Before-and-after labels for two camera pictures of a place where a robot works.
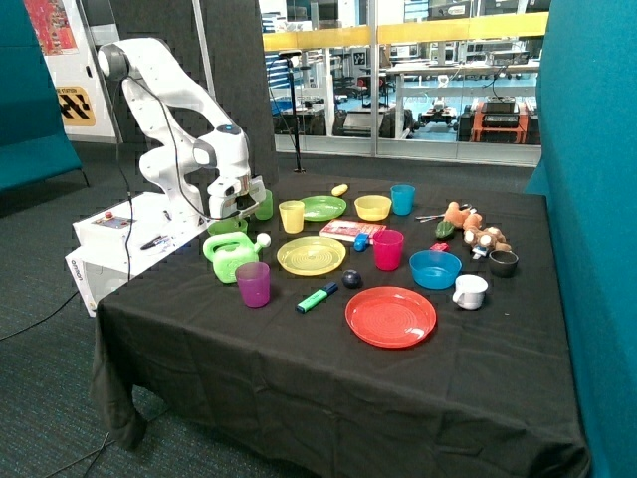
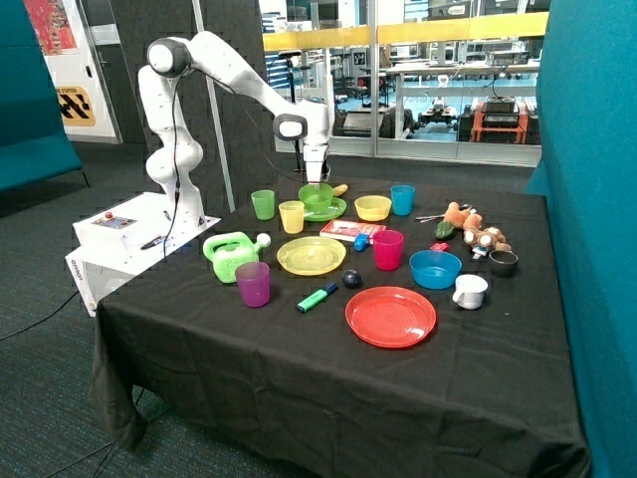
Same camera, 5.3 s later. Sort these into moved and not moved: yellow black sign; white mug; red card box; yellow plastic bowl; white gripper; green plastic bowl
Moved: white gripper; green plastic bowl
Not moved: yellow black sign; white mug; red card box; yellow plastic bowl
